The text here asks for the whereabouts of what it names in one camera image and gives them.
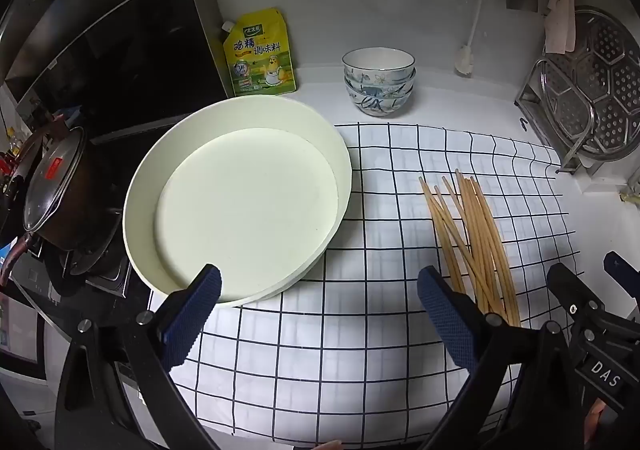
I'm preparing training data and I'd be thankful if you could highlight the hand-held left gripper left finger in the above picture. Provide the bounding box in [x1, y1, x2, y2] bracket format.
[54, 264, 223, 450]

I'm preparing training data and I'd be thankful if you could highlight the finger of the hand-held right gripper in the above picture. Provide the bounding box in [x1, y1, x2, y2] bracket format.
[602, 251, 640, 291]
[546, 262, 608, 327]

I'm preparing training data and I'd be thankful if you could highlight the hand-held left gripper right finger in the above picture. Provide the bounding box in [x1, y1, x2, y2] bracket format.
[416, 266, 584, 450]

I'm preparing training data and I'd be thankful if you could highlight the pile of wooden chopsticks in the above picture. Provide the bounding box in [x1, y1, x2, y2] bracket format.
[419, 170, 522, 328]

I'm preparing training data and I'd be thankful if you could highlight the round white tray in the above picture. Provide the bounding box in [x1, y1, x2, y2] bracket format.
[122, 96, 353, 308]

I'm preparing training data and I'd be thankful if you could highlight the person's right hand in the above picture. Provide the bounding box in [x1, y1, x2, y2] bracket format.
[582, 401, 613, 450]

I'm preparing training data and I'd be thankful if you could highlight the black grid white cloth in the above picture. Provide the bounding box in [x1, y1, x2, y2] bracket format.
[149, 122, 586, 449]

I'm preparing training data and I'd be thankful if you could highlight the gas stove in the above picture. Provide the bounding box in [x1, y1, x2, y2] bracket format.
[10, 230, 153, 303]

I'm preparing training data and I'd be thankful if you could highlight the dark cooking pot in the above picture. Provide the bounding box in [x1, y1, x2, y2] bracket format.
[22, 126, 125, 251]

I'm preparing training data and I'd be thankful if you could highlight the perforated steel steamer plate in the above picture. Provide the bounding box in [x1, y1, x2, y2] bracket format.
[542, 6, 640, 157]

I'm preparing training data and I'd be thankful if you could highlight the glass pot lid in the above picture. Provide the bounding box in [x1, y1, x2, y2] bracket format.
[22, 127, 87, 233]

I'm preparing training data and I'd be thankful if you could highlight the white dish brush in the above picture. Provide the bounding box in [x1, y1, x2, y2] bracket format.
[452, 0, 488, 76]

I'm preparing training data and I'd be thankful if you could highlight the pink hanging cloth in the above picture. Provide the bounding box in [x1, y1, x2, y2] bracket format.
[544, 0, 578, 54]

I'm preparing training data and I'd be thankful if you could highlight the yellow seasoning pouch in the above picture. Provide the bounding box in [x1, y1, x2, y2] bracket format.
[221, 7, 298, 98]

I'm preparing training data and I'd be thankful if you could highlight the black range hood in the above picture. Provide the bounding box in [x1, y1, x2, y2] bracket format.
[0, 0, 229, 143]

